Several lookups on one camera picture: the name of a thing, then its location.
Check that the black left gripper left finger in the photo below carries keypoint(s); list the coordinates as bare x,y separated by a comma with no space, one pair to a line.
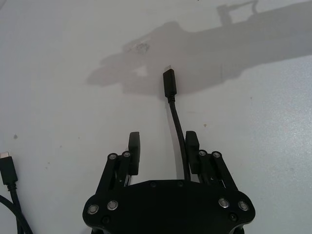
134,151

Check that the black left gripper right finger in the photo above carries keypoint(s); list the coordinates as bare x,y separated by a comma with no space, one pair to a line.
192,151

